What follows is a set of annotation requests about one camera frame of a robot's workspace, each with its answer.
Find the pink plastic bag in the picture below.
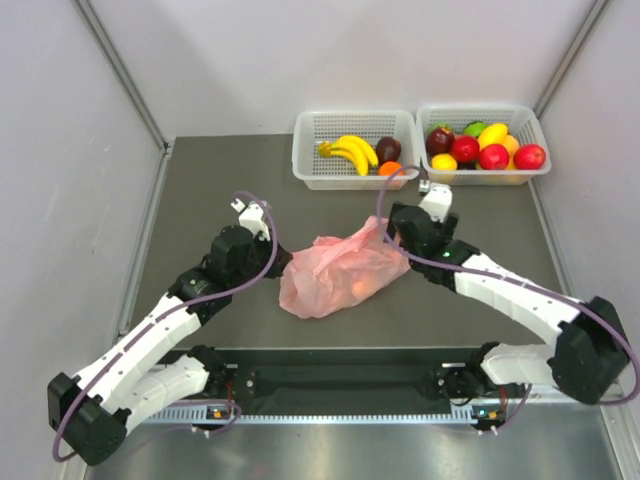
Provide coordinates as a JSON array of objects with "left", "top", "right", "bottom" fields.
[{"left": 279, "top": 216, "right": 409, "bottom": 319}]

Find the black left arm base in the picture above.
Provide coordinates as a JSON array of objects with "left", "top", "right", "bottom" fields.
[{"left": 188, "top": 345, "right": 258, "bottom": 432}]

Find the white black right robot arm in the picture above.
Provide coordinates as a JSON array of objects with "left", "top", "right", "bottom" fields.
[{"left": 386, "top": 202, "right": 637, "bottom": 405}]

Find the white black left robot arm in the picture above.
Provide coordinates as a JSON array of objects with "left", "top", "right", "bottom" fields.
[{"left": 47, "top": 223, "right": 291, "bottom": 466}]

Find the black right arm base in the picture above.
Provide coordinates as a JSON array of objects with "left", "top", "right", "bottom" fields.
[{"left": 434, "top": 364, "right": 488, "bottom": 407}]

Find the white left fruit basket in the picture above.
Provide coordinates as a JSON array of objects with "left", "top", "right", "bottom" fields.
[{"left": 292, "top": 109, "right": 425, "bottom": 190}]

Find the white fruit basket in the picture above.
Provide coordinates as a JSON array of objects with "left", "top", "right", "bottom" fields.
[
  {"left": 416, "top": 104, "right": 551, "bottom": 186},
  {"left": 292, "top": 109, "right": 425, "bottom": 190}
]

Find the pale yellow fruit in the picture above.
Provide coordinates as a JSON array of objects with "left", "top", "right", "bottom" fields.
[{"left": 502, "top": 134, "right": 520, "bottom": 158}]

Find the white right fruit basket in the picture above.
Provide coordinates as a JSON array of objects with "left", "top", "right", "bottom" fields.
[{"left": 416, "top": 104, "right": 551, "bottom": 186}]

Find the orange tangerine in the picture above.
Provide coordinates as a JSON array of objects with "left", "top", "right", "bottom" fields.
[{"left": 378, "top": 161, "right": 404, "bottom": 176}]

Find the yellow lemon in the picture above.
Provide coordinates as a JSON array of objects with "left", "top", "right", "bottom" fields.
[{"left": 431, "top": 153, "right": 458, "bottom": 171}]

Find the dark purple plum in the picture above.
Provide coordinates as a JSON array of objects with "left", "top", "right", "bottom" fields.
[{"left": 375, "top": 136, "right": 402, "bottom": 165}]

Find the dark red apple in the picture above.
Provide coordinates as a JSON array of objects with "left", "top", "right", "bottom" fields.
[{"left": 425, "top": 126, "right": 455, "bottom": 156}]

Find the yellow banana bunch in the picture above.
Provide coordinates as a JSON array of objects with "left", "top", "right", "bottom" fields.
[{"left": 317, "top": 135, "right": 379, "bottom": 176}]

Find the red apple left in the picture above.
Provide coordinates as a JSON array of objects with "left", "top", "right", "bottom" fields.
[{"left": 450, "top": 135, "right": 480, "bottom": 164}]

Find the red apple middle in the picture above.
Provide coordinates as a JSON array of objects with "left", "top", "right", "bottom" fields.
[{"left": 478, "top": 144, "right": 510, "bottom": 170}]

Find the green lime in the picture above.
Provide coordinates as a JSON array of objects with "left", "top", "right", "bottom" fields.
[{"left": 463, "top": 121, "right": 488, "bottom": 138}]

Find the yellow mango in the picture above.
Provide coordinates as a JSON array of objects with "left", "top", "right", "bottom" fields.
[{"left": 477, "top": 123, "right": 509, "bottom": 150}]

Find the red apple right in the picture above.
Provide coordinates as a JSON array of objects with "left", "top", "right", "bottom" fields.
[{"left": 513, "top": 144, "right": 547, "bottom": 170}]

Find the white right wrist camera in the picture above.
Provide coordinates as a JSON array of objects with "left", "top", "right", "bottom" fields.
[{"left": 418, "top": 180, "right": 453, "bottom": 223}]

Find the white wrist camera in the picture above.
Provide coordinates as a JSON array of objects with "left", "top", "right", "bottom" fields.
[
  {"left": 230, "top": 197, "right": 273, "bottom": 242},
  {"left": 418, "top": 180, "right": 453, "bottom": 223}
]

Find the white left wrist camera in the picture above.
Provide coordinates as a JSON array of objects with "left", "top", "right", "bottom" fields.
[{"left": 230, "top": 197, "right": 273, "bottom": 242}]

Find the black mounting rail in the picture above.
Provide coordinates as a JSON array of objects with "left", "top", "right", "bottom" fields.
[{"left": 149, "top": 347, "right": 501, "bottom": 416}]

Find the white slotted cable duct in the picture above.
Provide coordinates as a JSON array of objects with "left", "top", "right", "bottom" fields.
[{"left": 144, "top": 402, "right": 506, "bottom": 426}]

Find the aluminium frame post left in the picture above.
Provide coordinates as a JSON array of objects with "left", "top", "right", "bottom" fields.
[{"left": 72, "top": 0, "right": 174, "bottom": 151}]

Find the aluminium frame post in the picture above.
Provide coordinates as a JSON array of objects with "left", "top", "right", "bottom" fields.
[
  {"left": 533, "top": 0, "right": 613, "bottom": 119},
  {"left": 72, "top": 0, "right": 174, "bottom": 151}
]

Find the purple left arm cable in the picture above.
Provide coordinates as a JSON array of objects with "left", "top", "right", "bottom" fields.
[{"left": 51, "top": 189, "right": 279, "bottom": 464}]

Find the aluminium frame post right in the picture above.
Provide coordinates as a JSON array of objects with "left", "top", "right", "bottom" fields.
[{"left": 533, "top": 0, "right": 613, "bottom": 119}]

